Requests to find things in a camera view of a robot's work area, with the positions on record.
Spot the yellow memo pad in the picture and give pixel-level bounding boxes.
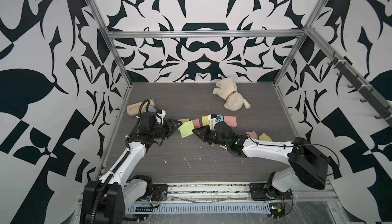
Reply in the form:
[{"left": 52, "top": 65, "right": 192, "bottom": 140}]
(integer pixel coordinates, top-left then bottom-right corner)
[{"left": 202, "top": 116, "right": 210, "bottom": 127}]

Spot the green memo pad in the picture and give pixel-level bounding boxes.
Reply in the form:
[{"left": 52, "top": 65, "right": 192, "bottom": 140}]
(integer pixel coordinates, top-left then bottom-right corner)
[{"left": 179, "top": 121, "right": 195, "bottom": 138}]

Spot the blue memo pad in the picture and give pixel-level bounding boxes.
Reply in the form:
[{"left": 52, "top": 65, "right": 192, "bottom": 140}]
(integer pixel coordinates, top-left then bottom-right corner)
[{"left": 216, "top": 115, "right": 224, "bottom": 122}]

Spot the pink memo pad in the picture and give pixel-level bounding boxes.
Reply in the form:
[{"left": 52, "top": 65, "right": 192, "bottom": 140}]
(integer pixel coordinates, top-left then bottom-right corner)
[{"left": 224, "top": 116, "right": 237, "bottom": 127}]

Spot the torn pink memo page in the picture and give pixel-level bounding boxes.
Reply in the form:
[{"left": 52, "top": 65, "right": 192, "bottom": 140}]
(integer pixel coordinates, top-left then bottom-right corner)
[{"left": 246, "top": 131, "right": 259, "bottom": 140}]

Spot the torn yellow memo page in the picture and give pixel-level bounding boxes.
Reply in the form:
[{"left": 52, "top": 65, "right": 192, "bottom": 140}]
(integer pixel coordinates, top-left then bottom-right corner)
[{"left": 258, "top": 133, "right": 272, "bottom": 142}]

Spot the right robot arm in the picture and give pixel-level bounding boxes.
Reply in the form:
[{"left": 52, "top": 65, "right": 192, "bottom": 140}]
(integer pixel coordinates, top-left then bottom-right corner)
[{"left": 193, "top": 122, "right": 329, "bottom": 193}]

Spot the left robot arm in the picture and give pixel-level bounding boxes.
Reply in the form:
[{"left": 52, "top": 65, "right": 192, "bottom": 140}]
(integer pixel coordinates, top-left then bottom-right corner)
[{"left": 80, "top": 110, "right": 182, "bottom": 224}]

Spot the white plush dog toy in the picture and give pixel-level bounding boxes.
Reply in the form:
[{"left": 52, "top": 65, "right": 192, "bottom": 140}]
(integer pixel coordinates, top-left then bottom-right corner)
[{"left": 212, "top": 77, "right": 251, "bottom": 111}]

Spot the small circuit board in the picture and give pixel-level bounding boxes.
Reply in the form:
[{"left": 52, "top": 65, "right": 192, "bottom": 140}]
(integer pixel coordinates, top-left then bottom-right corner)
[{"left": 268, "top": 203, "right": 285, "bottom": 220}]

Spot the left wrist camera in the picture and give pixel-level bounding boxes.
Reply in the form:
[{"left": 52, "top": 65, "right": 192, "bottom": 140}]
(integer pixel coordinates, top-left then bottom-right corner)
[{"left": 155, "top": 109, "right": 166, "bottom": 125}]

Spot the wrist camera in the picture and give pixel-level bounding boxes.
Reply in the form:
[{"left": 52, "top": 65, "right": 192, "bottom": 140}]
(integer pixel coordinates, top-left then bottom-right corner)
[
  {"left": 155, "top": 109, "right": 166, "bottom": 125},
  {"left": 207, "top": 114, "right": 218, "bottom": 130}
]

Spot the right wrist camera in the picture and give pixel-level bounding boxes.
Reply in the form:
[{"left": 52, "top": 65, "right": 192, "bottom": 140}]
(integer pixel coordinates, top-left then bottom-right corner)
[{"left": 207, "top": 114, "right": 218, "bottom": 130}]

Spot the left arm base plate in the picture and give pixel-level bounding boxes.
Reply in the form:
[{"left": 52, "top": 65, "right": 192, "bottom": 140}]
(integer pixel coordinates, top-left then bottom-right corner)
[{"left": 138, "top": 184, "right": 168, "bottom": 202}]

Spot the black corrugated cable hose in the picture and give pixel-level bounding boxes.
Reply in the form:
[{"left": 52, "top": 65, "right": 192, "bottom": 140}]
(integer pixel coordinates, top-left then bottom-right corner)
[{"left": 88, "top": 99, "right": 160, "bottom": 224}]

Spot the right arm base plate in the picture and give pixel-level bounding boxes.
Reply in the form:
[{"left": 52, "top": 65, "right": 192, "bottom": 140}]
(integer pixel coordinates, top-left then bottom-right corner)
[{"left": 249, "top": 183, "right": 293, "bottom": 201}]

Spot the black wall hook rack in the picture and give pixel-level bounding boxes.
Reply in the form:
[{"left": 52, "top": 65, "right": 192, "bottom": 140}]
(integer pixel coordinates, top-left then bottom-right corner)
[{"left": 328, "top": 51, "right": 392, "bottom": 127}]

